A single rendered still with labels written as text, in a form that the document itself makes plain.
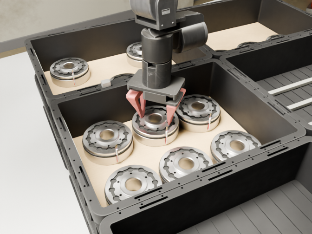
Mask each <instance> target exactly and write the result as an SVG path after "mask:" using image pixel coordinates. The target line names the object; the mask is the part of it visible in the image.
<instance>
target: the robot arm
mask: <svg viewBox="0 0 312 234"><path fill-rule="evenodd" d="M130 7H131V9H132V11H133V12H134V14H135V22H136V23H138V24H141V25H144V26H147V27H146V28H144V29H143V30H142V31H141V36H142V69H139V70H137V72H136V73H135V74H134V76H133V77H132V78H131V79H130V81H129V82H128V83H127V88H128V90H129V92H128V93H127V94H126V98H127V99H128V101H129V102H130V103H131V104H132V106H133V107H134V108H135V109H136V111H137V112H138V114H139V116H140V118H143V116H144V112H145V104H146V100H149V101H153V102H157V103H161V104H166V105H167V121H168V125H170V124H171V122H172V119H173V116H174V113H175V111H176V109H177V107H178V105H179V103H180V101H181V100H182V98H183V96H184V94H185V92H186V90H185V89H184V88H183V87H184V85H185V78H182V77H178V76H173V75H171V68H172V51H173V52H175V53H182V52H185V51H188V50H191V49H195V48H198V47H200V46H203V45H205V44H206V42H207V40H208V29H207V26H206V24H205V22H204V15H203V14H202V13H197V12H193V11H189V10H187V11H183V12H177V13H176V11H177V7H178V0H130ZM139 98H140V102H141V106H140V104H139V101H138V99H139Z"/></svg>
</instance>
